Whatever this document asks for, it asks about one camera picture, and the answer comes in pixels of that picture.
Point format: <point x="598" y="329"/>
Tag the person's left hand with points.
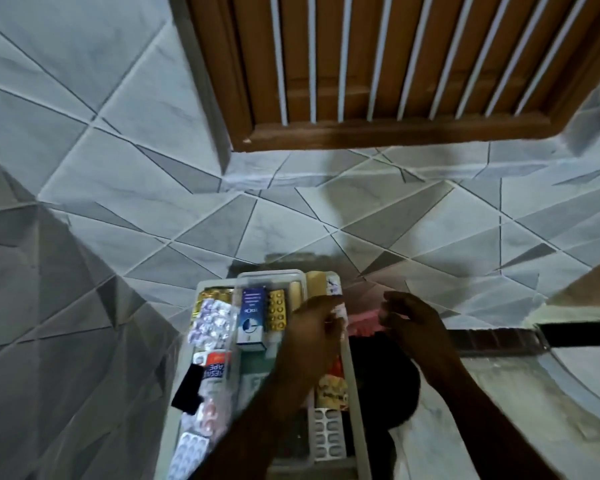
<point x="307" y="344"/>

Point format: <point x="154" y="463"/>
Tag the person's right hand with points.
<point x="422" y="339"/>

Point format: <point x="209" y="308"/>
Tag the person's right fingers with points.
<point x="392" y="309"/>

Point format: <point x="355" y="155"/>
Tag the person's left fingers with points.
<point x="332" y="314"/>

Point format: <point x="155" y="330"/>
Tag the small white medicine packet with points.
<point x="339" y="310"/>

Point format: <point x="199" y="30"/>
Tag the person's left forearm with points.
<point x="250" y="434"/>

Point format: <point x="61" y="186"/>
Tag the person's right forearm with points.
<point x="490" y="429"/>

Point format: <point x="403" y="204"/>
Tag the pink plastic object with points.
<point x="366" y="322"/>

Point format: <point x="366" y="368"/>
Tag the beige medicine carton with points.
<point x="316" y="282"/>

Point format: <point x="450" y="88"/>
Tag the beige bandage roll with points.
<point x="295" y="289"/>

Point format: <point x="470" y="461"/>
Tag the yellow pill blister pack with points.
<point x="276" y="308"/>

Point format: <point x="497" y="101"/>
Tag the gold and red sachet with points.
<point x="333" y="387"/>

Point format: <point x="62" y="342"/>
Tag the black bag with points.
<point x="382" y="384"/>

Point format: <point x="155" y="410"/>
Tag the blue and white medicine carton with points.
<point x="252" y="314"/>

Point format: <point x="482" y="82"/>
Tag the white plastic medicine box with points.
<point x="240" y="344"/>

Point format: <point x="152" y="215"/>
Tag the green and white medicine carton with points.
<point x="252" y="377"/>

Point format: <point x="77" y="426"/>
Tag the silver oblong-pill blister pack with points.
<point x="327" y="434"/>

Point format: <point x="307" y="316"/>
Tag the silver round-pill blister pack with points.
<point x="212" y="322"/>

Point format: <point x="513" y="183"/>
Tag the gold foil pill strip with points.
<point x="211" y="297"/>

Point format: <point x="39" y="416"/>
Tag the red and white ointment tube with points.
<point x="215" y="370"/>

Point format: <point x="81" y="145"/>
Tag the pink pill blister pack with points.
<point x="211" y="415"/>

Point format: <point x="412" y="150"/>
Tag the white capsule blister pack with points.
<point x="187" y="457"/>

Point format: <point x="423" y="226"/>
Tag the row of white window bars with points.
<point x="430" y="54"/>

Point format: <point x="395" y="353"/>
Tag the brown wooden window frame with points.
<point x="380" y="127"/>

